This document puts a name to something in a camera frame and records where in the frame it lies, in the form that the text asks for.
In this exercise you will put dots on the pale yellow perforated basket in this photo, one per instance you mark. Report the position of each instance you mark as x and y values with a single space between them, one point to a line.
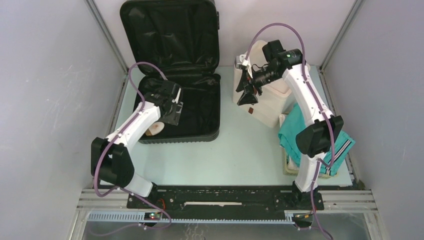
322 175

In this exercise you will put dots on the white drawer unit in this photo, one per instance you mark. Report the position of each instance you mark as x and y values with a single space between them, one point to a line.
274 97

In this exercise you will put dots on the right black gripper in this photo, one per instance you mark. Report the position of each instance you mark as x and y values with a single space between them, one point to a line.
248 97

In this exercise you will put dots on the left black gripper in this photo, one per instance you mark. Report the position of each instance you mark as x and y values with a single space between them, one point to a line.
173 118

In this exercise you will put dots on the white bottle orange logo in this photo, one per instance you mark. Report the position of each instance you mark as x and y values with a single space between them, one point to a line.
154 129

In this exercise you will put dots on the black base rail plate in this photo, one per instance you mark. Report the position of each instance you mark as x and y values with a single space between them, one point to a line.
234 203

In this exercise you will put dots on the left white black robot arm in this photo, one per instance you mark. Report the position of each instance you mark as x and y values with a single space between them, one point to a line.
110 156

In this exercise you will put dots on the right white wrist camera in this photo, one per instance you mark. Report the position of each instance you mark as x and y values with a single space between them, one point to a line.
242 62

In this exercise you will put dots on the light teal bottom garment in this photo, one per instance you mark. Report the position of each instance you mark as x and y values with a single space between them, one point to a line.
293 124

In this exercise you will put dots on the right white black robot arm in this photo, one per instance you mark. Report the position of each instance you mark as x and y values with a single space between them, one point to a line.
322 127

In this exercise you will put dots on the black ribbed hard-shell suitcase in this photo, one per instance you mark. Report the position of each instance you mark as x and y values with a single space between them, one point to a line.
179 40

